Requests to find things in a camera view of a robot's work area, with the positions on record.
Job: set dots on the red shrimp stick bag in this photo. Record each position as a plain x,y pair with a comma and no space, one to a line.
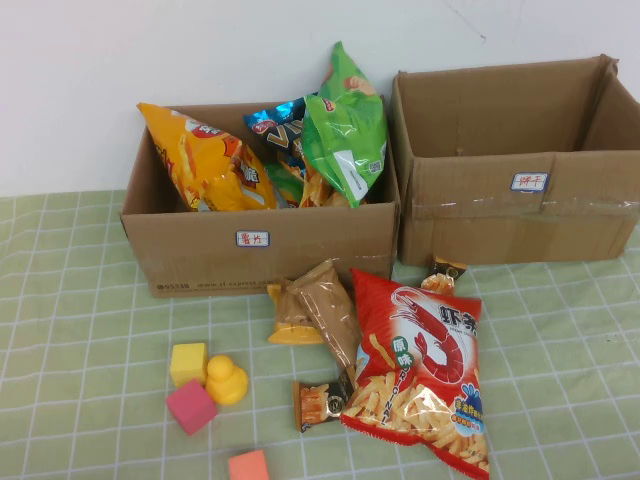
425,350

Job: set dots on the black orange small snack packet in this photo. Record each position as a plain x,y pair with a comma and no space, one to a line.
315,405
442,275

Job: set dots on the small green yellow snack bag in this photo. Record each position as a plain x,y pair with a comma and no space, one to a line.
285,185

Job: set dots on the yellow snack packet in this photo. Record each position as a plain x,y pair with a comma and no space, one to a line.
287,315

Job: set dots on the green snack bag with chips picture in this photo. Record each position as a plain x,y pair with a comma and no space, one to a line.
345,70

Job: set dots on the orange crisps bag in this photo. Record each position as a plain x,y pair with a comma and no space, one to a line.
312,192

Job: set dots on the white label with blue border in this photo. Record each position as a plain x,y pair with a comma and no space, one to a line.
529,182
252,239

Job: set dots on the long brown biscuit packet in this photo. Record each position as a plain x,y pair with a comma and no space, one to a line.
325,310

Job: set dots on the large green chip bag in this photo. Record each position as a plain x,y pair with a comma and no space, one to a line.
345,150

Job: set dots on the dark blue chip bag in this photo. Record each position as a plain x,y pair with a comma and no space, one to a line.
280,132

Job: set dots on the printed cardboard box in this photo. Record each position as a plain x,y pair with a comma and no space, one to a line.
200,260

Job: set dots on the yellow orange chip bag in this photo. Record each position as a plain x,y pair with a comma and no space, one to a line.
200,155

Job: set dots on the taped cardboard box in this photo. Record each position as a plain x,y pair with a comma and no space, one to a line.
475,235

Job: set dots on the yellow rubber duck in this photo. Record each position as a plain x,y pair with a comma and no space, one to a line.
225,382

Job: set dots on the yellow foam cube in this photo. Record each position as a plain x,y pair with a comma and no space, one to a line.
187,362

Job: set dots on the pink foam cube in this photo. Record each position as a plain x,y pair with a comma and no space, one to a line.
190,407

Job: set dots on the orange foam block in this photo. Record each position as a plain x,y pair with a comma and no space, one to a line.
247,467

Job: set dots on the green checked tablecloth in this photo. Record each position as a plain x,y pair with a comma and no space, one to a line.
75,325

